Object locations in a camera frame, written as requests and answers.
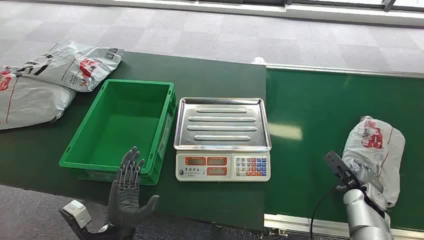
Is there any white window sill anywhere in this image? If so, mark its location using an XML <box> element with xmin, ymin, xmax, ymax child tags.
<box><xmin>110</xmin><ymin>0</ymin><xmax>424</xmax><ymax>28</ymax></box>

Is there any large white parcel bag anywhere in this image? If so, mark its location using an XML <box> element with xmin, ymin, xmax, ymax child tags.
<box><xmin>0</xmin><ymin>65</ymin><xmax>77</xmax><ymax>131</ymax></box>

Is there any white parcel bag black print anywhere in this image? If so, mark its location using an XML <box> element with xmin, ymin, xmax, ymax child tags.
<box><xmin>14</xmin><ymin>40</ymin><xmax>124</xmax><ymax>93</ymax></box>

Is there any black left camera bracket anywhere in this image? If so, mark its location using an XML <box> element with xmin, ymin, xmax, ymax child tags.
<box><xmin>58</xmin><ymin>209</ymin><xmax>112</xmax><ymax>240</ymax></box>

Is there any green plastic crate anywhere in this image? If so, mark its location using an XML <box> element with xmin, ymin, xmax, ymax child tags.
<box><xmin>58</xmin><ymin>78</ymin><xmax>178</xmax><ymax>186</ymax></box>

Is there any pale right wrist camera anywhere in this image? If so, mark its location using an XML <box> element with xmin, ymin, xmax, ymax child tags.
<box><xmin>363</xmin><ymin>183</ymin><xmax>387</xmax><ymax>212</ymax></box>

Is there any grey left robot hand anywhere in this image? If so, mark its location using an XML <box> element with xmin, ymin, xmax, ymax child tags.
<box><xmin>107</xmin><ymin>146</ymin><xmax>160</xmax><ymax>238</ymax></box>

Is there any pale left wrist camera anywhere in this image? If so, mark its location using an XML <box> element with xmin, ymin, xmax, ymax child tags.
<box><xmin>62</xmin><ymin>200</ymin><xmax>92</xmax><ymax>229</ymax></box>

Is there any small grey red-print parcel bag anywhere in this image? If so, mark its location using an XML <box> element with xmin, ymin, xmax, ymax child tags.
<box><xmin>341</xmin><ymin>115</ymin><xmax>406</xmax><ymax>209</ymax></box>

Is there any green conveyor belt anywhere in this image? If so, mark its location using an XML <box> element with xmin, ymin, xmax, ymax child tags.
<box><xmin>263</xmin><ymin>68</ymin><xmax>424</xmax><ymax>232</ymax></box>

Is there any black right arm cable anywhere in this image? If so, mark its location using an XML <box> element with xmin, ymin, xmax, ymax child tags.
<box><xmin>309</xmin><ymin>183</ymin><xmax>344</xmax><ymax>240</ymax></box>

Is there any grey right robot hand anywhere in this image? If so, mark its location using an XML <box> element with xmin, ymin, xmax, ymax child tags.
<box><xmin>336</xmin><ymin>166</ymin><xmax>384</xmax><ymax>194</ymax></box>

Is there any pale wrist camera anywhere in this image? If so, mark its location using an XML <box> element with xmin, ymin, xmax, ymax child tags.
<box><xmin>62</xmin><ymin>200</ymin><xmax>92</xmax><ymax>229</ymax></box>
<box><xmin>363</xmin><ymin>183</ymin><xmax>387</xmax><ymax>212</ymax></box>

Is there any black right camera bracket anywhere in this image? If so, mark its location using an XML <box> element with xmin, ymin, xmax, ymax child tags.
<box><xmin>323</xmin><ymin>150</ymin><xmax>362</xmax><ymax>190</ymax></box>

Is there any silver conveyor side rail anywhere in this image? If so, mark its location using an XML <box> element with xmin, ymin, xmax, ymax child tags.
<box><xmin>251</xmin><ymin>56</ymin><xmax>424</xmax><ymax>79</ymax></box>
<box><xmin>263</xmin><ymin>213</ymin><xmax>424</xmax><ymax>240</ymax></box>

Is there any black camera bracket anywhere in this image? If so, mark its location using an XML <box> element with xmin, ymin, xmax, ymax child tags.
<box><xmin>58</xmin><ymin>209</ymin><xmax>112</xmax><ymax>240</ymax></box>
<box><xmin>323</xmin><ymin>150</ymin><xmax>362</xmax><ymax>190</ymax></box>

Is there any white electronic scale steel pan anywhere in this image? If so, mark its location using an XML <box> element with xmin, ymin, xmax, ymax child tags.
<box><xmin>173</xmin><ymin>97</ymin><xmax>273</xmax><ymax>183</ymax></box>

